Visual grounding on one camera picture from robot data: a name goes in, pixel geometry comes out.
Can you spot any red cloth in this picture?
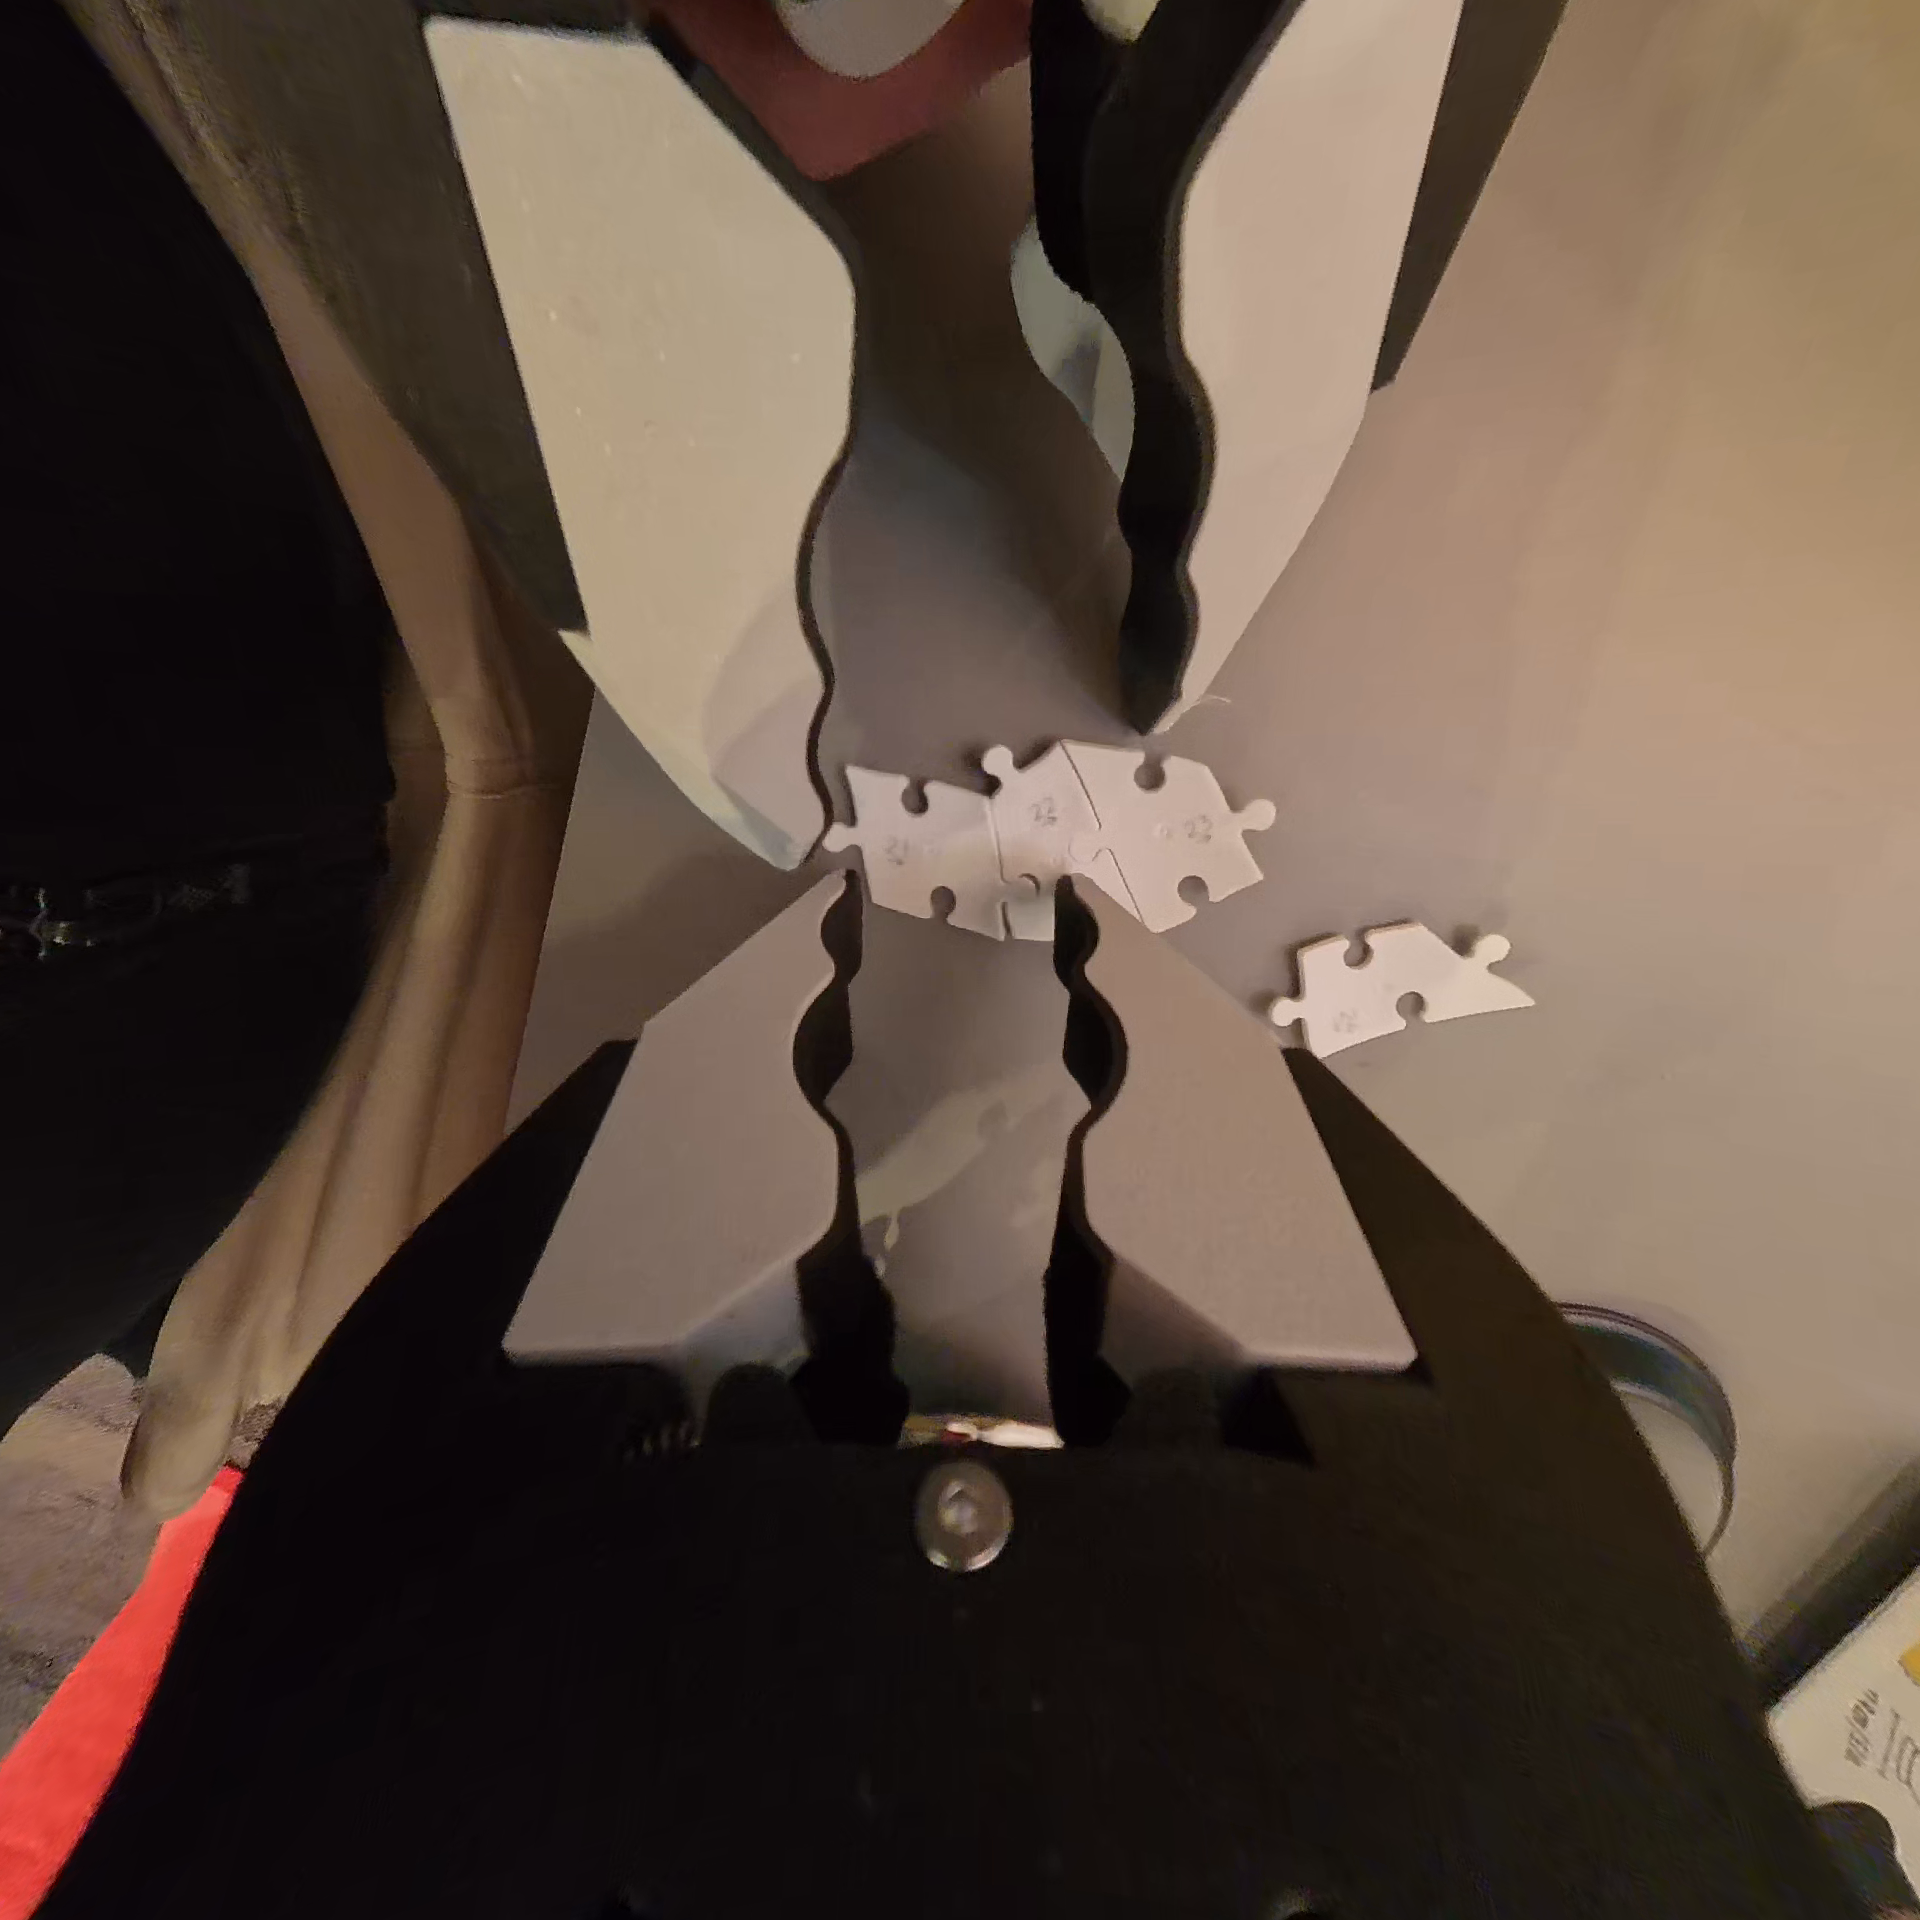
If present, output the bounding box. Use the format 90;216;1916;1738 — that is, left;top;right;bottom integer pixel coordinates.
0;1463;250;1920

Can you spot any round dark metal tin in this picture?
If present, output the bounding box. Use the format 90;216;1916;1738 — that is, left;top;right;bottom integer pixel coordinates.
1558;1301;1741;1564

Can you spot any white printed box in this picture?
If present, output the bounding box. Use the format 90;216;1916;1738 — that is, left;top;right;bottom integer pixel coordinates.
1768;1633;1920;1868

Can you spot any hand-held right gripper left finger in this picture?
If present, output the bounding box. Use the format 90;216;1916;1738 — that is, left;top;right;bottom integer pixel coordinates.
503;867;912;1445

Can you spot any black bar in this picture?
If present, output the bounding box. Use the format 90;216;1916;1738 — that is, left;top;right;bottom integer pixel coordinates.
1746;1491;1920;1703

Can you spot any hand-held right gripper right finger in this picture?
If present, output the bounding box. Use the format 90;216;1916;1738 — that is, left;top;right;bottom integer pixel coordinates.
1047;878;1420;1450

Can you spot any person's left hand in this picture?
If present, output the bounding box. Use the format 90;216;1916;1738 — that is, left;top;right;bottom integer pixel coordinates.
656;0;1043;182

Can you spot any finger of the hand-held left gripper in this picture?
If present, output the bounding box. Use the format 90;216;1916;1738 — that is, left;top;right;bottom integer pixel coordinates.
424;13;859;873
1028;0;1471;740

